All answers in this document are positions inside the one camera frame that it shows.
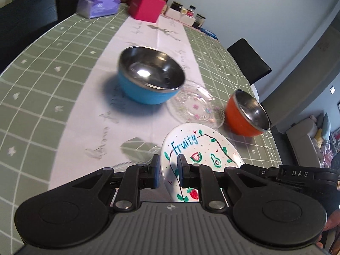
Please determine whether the green checkered tablecloth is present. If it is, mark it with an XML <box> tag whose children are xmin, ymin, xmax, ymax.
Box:
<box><xmin>0</xmin><ymin>2</ymin><xmax>283</xmax><ymax>246</ymax></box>

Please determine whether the white fruit-print plate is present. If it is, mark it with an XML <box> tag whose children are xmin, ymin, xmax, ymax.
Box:
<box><xmin>161</xmin><ymin>123</ymin><xmax>244</xmax><ymax>203</ymax></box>

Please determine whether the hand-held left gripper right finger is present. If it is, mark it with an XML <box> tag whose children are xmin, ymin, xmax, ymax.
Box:
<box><xmin>177</xmin><ymin>154</ymin><xmax>266</xmax><ymax>211</ymax></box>

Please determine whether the clear glass plate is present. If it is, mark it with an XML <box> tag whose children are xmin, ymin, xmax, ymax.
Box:
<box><xmin>166</xmin><ymin>80</ymin><xmax>226</xmax><ymax>129</ymax></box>

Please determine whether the white box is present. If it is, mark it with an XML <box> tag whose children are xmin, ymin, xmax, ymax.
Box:
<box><xmin>180</xmin><ymin>13</ymin><xmax>197</xmax><ymax>27</ymax></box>
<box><xmin>165</xmin><ymin>7</ymin><xmax>184</xmax><ymax>21</ymax></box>

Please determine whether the grey sofa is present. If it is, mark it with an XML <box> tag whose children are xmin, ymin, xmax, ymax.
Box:
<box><xmin>285</xmin><ymin>117</ymin><xmax>332</xmax><ymax>168</ymax></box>

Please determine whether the pink box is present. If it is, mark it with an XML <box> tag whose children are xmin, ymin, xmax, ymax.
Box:
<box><xmin>128</xmin><ymin>0</ymin><xmax>167</xmax><ymax>23</ymax></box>

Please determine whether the large dark jar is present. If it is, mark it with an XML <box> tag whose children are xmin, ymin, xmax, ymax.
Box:
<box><xmin>192</xmin><ymin>13</ymin><xmax>207</xmax><ymax>30</ymax></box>

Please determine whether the blue pack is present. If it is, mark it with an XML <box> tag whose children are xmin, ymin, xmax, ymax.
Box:
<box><xmin>200</xmin><ymin>27</ymin><xmax>218</xmax><ymax>39</ymax></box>

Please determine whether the orange steel-lined bowl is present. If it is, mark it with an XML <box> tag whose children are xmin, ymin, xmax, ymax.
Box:
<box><xmin>224</xmin><ymin>89</ymin><xmax>272</xmax><ymax>137</ymax></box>

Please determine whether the blue steel-lined bowl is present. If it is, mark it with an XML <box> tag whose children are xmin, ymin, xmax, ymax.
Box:
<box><xmin>117</xmin><ymin>46</ymin><xmax>186</xmax><ymax>106</ymax></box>

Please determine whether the purple tissue pack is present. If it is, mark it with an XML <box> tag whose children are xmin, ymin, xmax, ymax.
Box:
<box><xmin>76</xmin><ymin>0</ymin><xmax>122</xmax><ymax>20</ymax></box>

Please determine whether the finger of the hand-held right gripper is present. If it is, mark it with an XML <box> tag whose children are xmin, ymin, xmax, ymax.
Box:
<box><xmin>238</xmin><ymin>163</ymin><xmax>279</xmax><ymax>182</ymax></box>

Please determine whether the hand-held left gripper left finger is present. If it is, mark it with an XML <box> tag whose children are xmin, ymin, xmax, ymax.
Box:
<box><xmin>71</xmin><ymin>154</ymin><xmax>162</xmax><ymax>211</ymax></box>

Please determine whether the teal cushion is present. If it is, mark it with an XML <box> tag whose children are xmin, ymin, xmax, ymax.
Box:
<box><xmin>323</xmin><ymin>113</ymin><xmax>332</xmax><ymax>141</ymax></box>

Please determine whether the white table runner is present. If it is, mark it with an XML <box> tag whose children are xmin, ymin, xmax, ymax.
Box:
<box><xmin>48</xmin><ymin>13</ymin><xmax>205</xmax><ymax>192</ymax></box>

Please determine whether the person's right hand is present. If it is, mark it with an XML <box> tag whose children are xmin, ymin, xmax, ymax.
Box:
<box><xmin>316</xmin><ymin>212</ymin><xmax>340</xmax><ymax>254</ymax></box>

